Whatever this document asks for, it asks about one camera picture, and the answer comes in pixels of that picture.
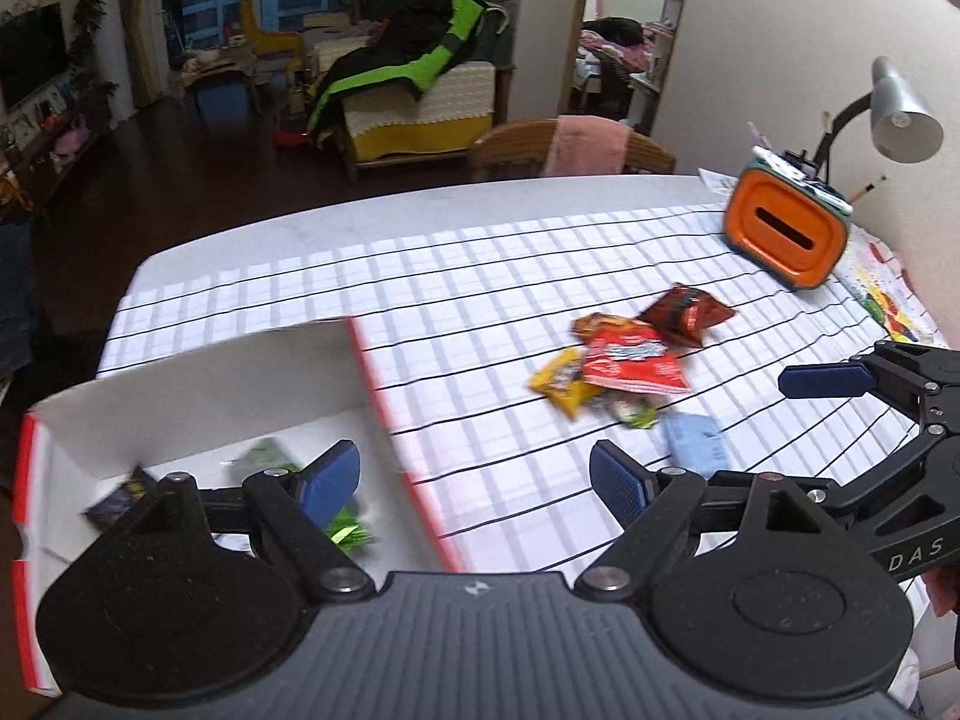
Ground wooden TV cabinet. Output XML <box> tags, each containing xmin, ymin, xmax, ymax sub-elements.
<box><xmin>0</xmin><ymin>82</ymin><xmax>115</xmax><ymax>205</ymax></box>

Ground dark red snack packet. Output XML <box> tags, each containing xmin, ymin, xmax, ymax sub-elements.
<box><xmin>637</xmin><ymin>283</ymin><xmax>738</xmax><ymax>349</ymax></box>

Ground person's right hand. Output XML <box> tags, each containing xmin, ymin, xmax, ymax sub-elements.
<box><xmin>924</xmin><ymin>568</ymin><xmax>960</xmax><ymax>616</ymax></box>

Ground black green jacket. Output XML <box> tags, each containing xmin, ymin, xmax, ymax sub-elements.
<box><xmin>307</xmin><ymin>0</ymin><xmax>505</xmax><ymax>152</ymax></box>

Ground pink towel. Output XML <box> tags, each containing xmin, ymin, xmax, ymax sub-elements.
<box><xmin>543</xmin><ymin>115</ymin><xmax>633</xmax><ymax>178</ymax></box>

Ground pink bag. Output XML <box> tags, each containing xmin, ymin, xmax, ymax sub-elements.
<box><xmin>52</xmin><ymin>124</ymin><xmax>92</xmax><ymax>167</ymax></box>

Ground checkered tablecloth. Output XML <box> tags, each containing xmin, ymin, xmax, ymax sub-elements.
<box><xmin>96</xmin><ymin>201</ymin><xmax>940</xmax><ymax>565</ymax></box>

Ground white tower air conditioner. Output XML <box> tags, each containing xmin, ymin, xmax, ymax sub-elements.
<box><xmin>90</xmin><ymin>0</ymin><xmax>140</xmax><ymax>125</ymax></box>

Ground yellow giraffe chair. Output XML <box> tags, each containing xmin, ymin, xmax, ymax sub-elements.
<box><xmin>229</xmin><ymin>0</ymin><xmax>305</xmax><ymax>62</ymax></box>

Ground grey desk lamp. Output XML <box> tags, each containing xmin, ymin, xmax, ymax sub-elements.
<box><xmin>814</xmin><ymin>56</ymin><xmax>945</xmax><ymax>182</ymax></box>

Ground green houseplant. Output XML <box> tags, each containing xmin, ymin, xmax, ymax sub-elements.
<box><xmin>71</xmin><ymin>0</ymin><xmax>118</xmax><ymax>92</ymax></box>

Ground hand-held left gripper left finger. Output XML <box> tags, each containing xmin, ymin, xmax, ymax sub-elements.
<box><xmin>97</xmin><ymin>441</ymin><xmax>374</xmax><ymax>605</ymax></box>

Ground yellow brown snack packet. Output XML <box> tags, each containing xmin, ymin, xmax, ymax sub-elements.
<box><xmin>528</xmin><ymin>348</ymin><xmax>598</xmax><ymax>422</ymax></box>

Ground pale pink cloth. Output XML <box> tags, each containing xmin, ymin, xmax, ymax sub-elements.
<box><xmin>892</xmin><ymin>611</ymin><xmax>960</xmax><ymax>720</ymax></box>

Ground black snack packet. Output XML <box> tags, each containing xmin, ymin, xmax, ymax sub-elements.
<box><xmin>84</xmin><ymin>465</ymin><xmax>161</xmax><ymax>536</ymax></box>

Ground orange teal desk organizer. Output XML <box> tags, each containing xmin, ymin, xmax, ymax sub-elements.
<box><xmin>723</xmin><ymin>157</ymin><xmax>855</xmax><ymax>293</ymax></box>

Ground orange red snack packet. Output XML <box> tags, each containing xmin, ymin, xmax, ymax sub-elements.
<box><xmin>572</xmin><ymin>312</ymin><xmax>647</xmax><ymax>343</ymax></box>

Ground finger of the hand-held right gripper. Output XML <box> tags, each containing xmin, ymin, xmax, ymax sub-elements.
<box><xmin>778</xmin><ymin>340</ymin><xmax>960</xmax><ymax>436</ymax></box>
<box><xmin>709</xmin><ymin>420</ymin><xmax>947</xmax><ymax>522</ymax></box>

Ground bright green candy packet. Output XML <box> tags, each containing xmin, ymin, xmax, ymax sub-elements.
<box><xmin>328</xmin><ymin>506</ymin><xmax>377</xmax><ymax>553</ymax></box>

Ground wooden chair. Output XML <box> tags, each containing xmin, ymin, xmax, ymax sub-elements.
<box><xmin>469</xmin><ymin>118</ymin><xmax>677</xmax><ymax>182</ymax></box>

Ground colourful printed cloth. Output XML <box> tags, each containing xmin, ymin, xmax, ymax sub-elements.
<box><xmin>843</xmin><ymin>229</ymin><xmax>940</xmax><ymax>347</ymax></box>

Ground television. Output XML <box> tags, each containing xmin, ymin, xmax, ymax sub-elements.
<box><xmin>0</xmin><ymin>4</ymin><xmax>71</xmax><ymax>110</ymax></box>

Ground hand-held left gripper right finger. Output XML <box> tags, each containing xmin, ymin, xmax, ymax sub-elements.
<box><xmin>574</xmin><ymin>442</ymin><xmax>856</xmax><ymax>602</ymax></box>

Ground beige sofa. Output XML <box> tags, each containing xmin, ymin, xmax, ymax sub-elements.
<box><xmin>337</xmin><ymin>60</ymin><xmax>515</xmax><ymax>182</ymax></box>

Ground light blue snack packet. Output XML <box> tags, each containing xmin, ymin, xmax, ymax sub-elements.
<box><xmin>661</xmin><ymin>412</ymin><xmax>733</xmax><ymax>480</ymax></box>

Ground coffee table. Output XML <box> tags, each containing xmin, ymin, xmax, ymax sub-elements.
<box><xmin>169</xmin><ymin>45</ymin><xmax>257</xmax><ymax>100</ymax></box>

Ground red cardboard box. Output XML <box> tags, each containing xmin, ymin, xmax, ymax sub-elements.
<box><xmin>11</xmin><ymin>317</ymin><xmax>467</xmax><ymax>695</ymax></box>

